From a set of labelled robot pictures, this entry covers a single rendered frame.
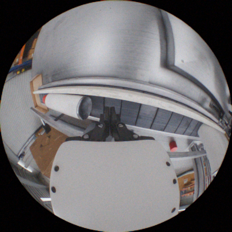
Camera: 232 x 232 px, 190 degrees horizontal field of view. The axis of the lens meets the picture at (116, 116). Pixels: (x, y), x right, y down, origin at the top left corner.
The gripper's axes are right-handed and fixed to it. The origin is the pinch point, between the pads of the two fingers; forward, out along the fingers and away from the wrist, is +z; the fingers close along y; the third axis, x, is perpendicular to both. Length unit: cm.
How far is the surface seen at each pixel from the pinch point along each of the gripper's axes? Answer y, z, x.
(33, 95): -69, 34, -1
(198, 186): 33.2, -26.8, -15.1
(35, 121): -371, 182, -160
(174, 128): 15.9, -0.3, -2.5
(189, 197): 624, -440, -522
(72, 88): -7.6, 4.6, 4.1
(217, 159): 21.3, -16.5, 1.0
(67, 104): -8.6, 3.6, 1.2
